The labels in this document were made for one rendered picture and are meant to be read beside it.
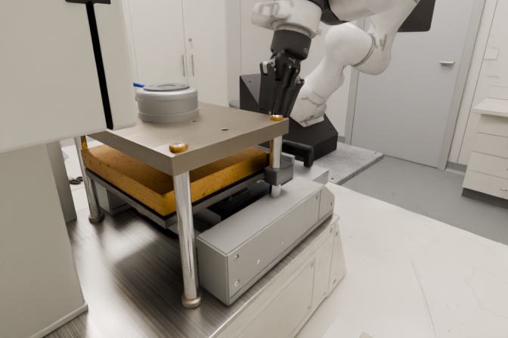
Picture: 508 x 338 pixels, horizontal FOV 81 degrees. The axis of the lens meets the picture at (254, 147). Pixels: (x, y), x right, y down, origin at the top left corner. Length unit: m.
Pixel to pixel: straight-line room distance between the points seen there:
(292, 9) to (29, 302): 0.54
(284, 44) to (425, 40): 2.87
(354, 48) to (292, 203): 0.69
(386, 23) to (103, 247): 0.92
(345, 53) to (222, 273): 0.81
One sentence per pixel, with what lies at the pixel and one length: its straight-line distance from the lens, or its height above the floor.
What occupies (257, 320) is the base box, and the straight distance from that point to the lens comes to 0.42.
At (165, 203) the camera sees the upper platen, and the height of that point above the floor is 1.05.
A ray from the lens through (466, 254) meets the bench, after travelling 0.86.
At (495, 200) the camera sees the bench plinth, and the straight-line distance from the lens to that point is 3.00.
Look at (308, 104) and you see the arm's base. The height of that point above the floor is 0.98.
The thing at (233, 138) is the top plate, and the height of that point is 1.11.
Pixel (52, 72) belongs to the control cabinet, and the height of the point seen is 1.19.
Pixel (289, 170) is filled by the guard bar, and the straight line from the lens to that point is 0.41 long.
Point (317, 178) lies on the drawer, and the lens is 0.56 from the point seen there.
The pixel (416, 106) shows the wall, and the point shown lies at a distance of 3.44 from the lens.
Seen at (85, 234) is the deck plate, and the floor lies 0.93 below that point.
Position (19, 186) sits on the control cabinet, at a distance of 0.32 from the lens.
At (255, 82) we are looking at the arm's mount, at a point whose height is 1.06.
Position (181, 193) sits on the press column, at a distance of 0.29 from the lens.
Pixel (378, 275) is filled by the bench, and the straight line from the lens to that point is 0.71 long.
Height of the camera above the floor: 1.20
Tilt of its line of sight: 20 degrees down
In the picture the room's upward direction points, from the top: straight up
